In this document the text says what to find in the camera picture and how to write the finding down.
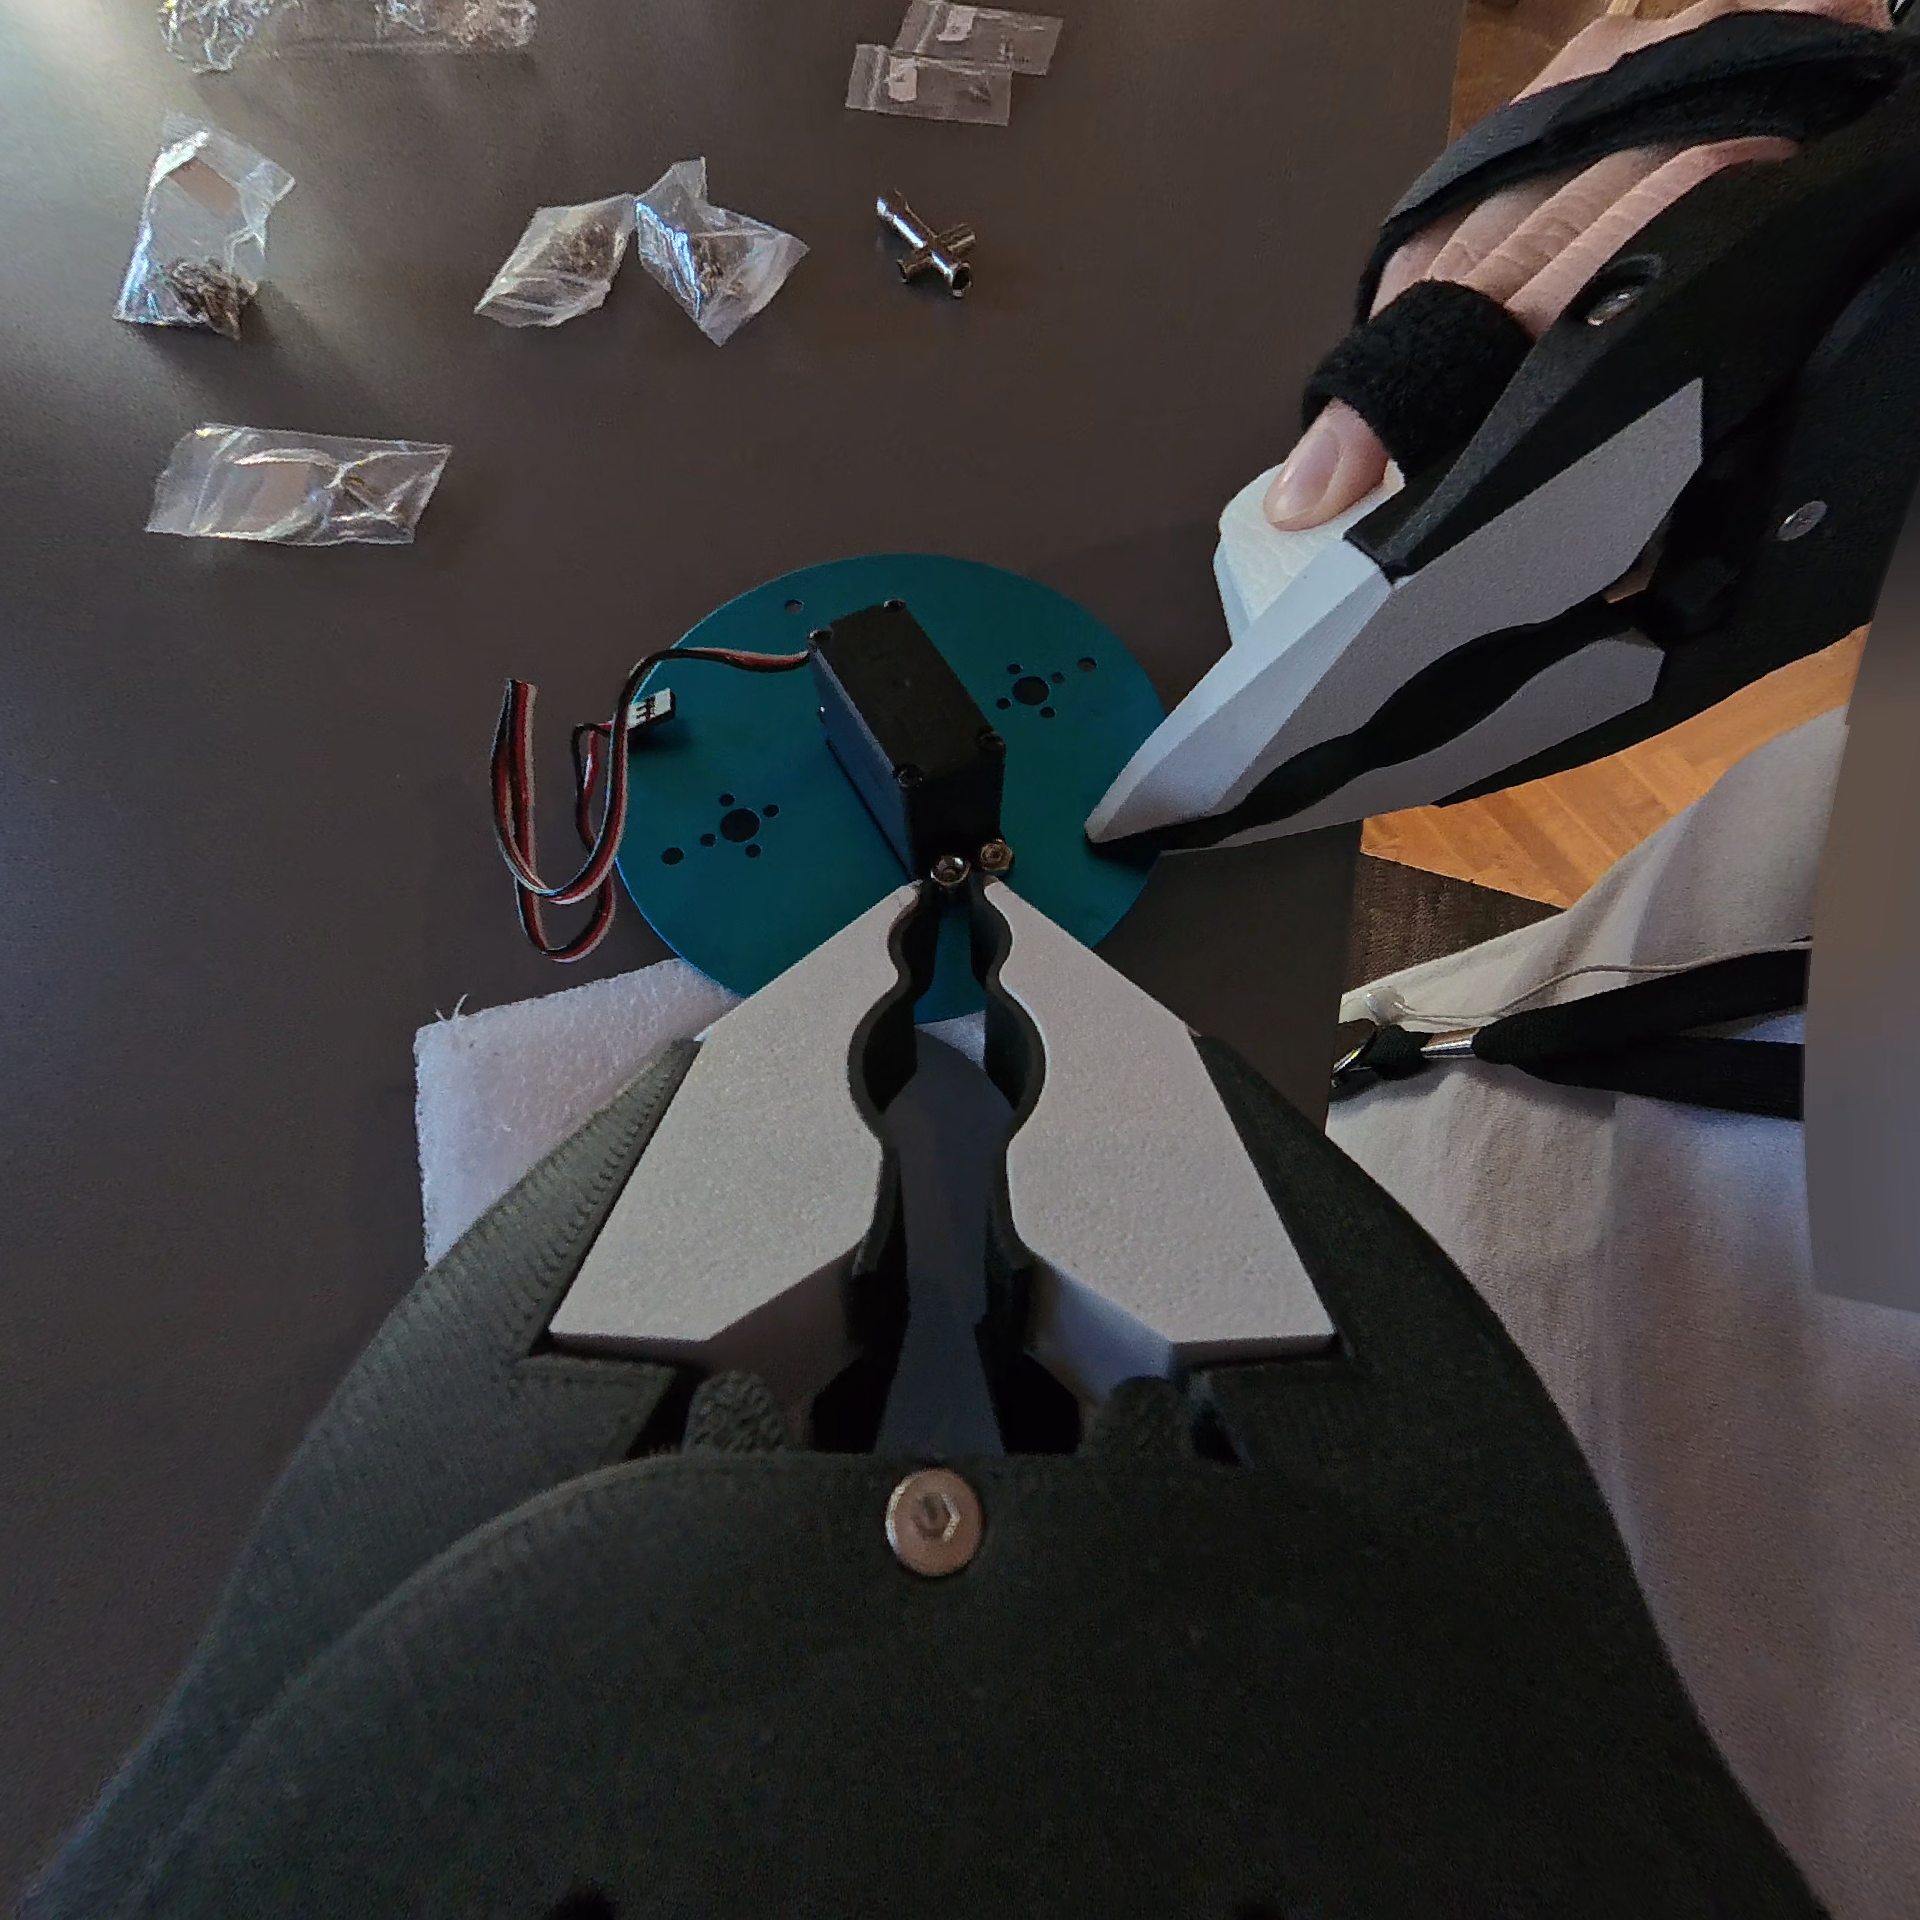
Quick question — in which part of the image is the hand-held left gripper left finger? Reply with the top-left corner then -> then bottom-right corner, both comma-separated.
546,882 -> 936,1353

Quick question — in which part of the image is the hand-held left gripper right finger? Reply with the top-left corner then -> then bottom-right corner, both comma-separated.
974,877 -> 1342,1390

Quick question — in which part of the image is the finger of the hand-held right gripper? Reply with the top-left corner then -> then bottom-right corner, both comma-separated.
1183,631 -> 1670,854
1082,378 -> 1709,850

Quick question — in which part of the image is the blue round metal plate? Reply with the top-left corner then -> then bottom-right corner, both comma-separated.
611,553 -> 1169,1005

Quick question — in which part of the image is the black servo motor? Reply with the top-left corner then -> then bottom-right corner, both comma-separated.
805,601 -> 1015,889

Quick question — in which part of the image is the person's right hand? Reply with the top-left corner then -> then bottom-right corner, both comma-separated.
1264,22 -> 1801,534

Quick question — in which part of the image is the white foam sheet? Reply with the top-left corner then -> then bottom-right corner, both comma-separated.
411,960 -> 1037,1270

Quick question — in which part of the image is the person's white shirt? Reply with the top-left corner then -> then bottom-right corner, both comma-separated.
1325,704 -> 1920,1920

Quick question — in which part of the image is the metal cross wrench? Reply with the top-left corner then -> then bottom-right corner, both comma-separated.
873,186 -> 979,301

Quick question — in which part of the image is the clear plastic screw bag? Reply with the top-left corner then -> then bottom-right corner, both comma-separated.
111,117 -> 298,341
634,156 -> 810,349
143,424 -> 456,547
156,0 -> 540,75
473,193 -> 639,331

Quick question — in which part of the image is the black strap with metal clip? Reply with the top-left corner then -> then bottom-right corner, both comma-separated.
1331,945 -> 1817,1125

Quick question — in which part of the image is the red white black servo cable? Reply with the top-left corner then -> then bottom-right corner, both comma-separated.
492,645 -> 819,966

